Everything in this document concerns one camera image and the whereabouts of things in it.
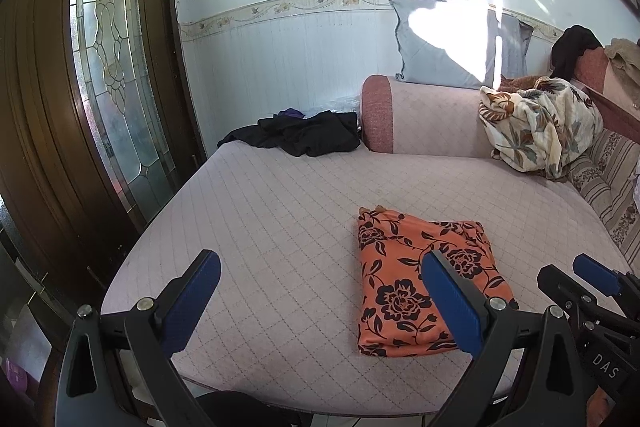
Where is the large blue-grey pillow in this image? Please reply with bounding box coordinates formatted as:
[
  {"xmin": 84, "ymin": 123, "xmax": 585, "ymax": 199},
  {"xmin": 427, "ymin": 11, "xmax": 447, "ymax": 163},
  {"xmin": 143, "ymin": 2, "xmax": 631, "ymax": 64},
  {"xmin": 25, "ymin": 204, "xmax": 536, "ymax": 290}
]
[{"xmin": 389, "ymin": 0, "xmax": 503, "ymax": 88}]

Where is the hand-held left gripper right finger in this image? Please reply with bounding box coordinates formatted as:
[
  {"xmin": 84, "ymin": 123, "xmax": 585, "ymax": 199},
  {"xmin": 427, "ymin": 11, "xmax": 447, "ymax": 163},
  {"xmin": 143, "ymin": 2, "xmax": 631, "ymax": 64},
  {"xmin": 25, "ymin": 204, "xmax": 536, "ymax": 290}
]
[{"xmin": 421, "ymin": 250, "xmax": 601, "ymax": 427}]

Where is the clear plastic bag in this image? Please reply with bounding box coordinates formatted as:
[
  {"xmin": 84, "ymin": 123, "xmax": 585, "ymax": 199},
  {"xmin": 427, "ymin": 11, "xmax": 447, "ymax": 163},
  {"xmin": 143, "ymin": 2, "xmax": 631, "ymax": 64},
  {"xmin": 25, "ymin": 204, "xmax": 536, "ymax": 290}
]
[{"xmin": 305, "ymin": 96, "xmax": 362, "ymax": 118}]

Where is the purple plastic object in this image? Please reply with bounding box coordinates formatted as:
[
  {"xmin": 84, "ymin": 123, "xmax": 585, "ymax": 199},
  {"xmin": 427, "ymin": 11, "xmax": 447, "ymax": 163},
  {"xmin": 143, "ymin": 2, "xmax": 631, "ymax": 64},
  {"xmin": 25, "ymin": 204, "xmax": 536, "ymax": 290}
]
[{"xmin": 0, "ymin": 357, "xmax": 36, "ymax": 400}]

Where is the orange floral blouse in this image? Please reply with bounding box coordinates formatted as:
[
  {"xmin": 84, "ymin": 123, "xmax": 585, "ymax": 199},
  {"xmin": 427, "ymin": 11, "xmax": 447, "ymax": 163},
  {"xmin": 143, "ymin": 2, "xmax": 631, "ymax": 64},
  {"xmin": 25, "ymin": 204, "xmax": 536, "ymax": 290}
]
[{"xmin": 357, "ymin": 205, "xmax": 520, "ymax": 358}]

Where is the black garment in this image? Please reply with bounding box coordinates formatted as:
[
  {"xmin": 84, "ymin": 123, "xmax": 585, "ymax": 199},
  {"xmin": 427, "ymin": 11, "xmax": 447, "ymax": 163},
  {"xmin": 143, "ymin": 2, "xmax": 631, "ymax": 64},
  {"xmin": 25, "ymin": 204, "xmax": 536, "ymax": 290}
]
[{"xmin": 551, "ymin": 25, "xmax": 603, "ymax": 80}]

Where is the brown cloth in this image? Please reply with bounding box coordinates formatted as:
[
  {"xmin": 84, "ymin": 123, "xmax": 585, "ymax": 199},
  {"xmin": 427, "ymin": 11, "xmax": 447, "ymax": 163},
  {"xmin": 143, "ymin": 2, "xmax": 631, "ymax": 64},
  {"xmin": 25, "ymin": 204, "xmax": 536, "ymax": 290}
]
[{"xmin": 500, "ymin": 75, "xmax": 551, "ymax": 92}]

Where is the striped floral cushion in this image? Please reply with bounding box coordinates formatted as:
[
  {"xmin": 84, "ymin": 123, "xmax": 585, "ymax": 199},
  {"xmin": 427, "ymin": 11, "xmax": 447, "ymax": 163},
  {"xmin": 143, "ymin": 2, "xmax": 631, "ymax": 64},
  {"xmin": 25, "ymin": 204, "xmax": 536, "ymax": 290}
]
[{"xmin": 565, "ymin": 129, "xmax": 640, "ymax": 253}]

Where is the beige jacket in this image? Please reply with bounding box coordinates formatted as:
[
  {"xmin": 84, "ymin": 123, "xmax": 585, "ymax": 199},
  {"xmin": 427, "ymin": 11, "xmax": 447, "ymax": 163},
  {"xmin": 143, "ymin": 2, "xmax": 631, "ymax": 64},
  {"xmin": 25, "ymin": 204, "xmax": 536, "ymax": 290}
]
[{"xmin": 604, "ymin": 38, "xmax": 640, "ymax": 72}]

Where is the black clothes pile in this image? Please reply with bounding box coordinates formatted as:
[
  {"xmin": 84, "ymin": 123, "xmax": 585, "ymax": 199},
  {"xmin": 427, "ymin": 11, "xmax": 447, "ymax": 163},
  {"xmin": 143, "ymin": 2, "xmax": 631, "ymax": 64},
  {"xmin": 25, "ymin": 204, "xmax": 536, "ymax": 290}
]
[{"xmin": 217, "ymin": 110, "xmax": 362, "ymax": 158}]

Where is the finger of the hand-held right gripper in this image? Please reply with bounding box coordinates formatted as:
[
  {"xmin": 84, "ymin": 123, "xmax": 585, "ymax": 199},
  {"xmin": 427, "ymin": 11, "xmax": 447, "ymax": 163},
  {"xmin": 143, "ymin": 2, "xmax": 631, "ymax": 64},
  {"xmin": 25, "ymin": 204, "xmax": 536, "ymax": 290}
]
[
  {"xmin": 572, "ymin": 254, "xmax": 640, "ymax": 308},
  {"xmin": 537, "ymin": 264, "xmax": 601, "ymax": 323}
]

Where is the wooden door with leaded glass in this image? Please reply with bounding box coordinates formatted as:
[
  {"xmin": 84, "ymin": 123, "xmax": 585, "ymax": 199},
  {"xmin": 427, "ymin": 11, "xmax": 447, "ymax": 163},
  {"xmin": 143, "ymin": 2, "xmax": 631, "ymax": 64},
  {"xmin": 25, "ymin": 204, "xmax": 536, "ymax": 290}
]
[{"xmin": 0, "ymin": 0, "xmax": 208, "ymax": 318}]

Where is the cream floral blanket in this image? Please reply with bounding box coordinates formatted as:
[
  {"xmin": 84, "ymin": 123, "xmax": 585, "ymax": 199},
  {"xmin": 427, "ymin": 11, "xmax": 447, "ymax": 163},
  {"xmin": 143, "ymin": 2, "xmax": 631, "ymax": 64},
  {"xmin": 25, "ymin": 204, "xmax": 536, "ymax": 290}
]
[{"xmin": 478, "ymin": 78, "xmax": 605, "ymax": 180}]

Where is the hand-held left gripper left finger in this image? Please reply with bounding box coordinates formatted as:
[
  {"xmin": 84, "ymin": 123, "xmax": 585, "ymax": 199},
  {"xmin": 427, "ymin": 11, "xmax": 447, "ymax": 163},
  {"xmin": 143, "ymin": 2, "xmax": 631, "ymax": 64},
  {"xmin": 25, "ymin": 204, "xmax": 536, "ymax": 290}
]
[{"xmin": 55, "ymin": 249, "xmax": 222, "ymax": 427}]

